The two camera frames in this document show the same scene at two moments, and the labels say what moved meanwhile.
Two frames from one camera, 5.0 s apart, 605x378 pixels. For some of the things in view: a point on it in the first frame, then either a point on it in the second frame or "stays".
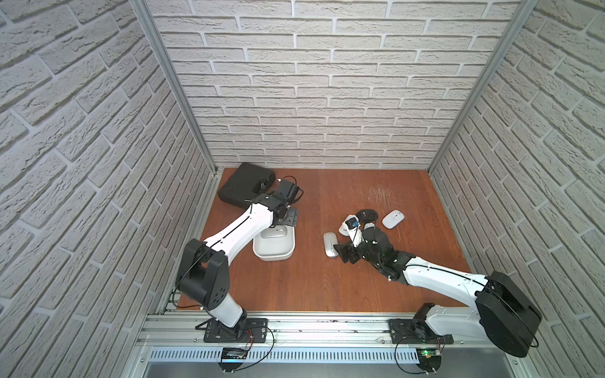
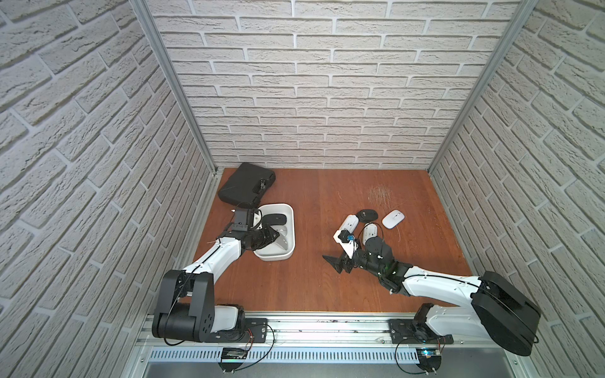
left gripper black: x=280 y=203 -> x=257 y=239
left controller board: x=232 y=353 stays
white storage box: x=275 y=249 stays
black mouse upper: x=368 y=216 stays
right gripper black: x=343 y=250 -> x=336 y=263
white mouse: x=393 y=219 stays
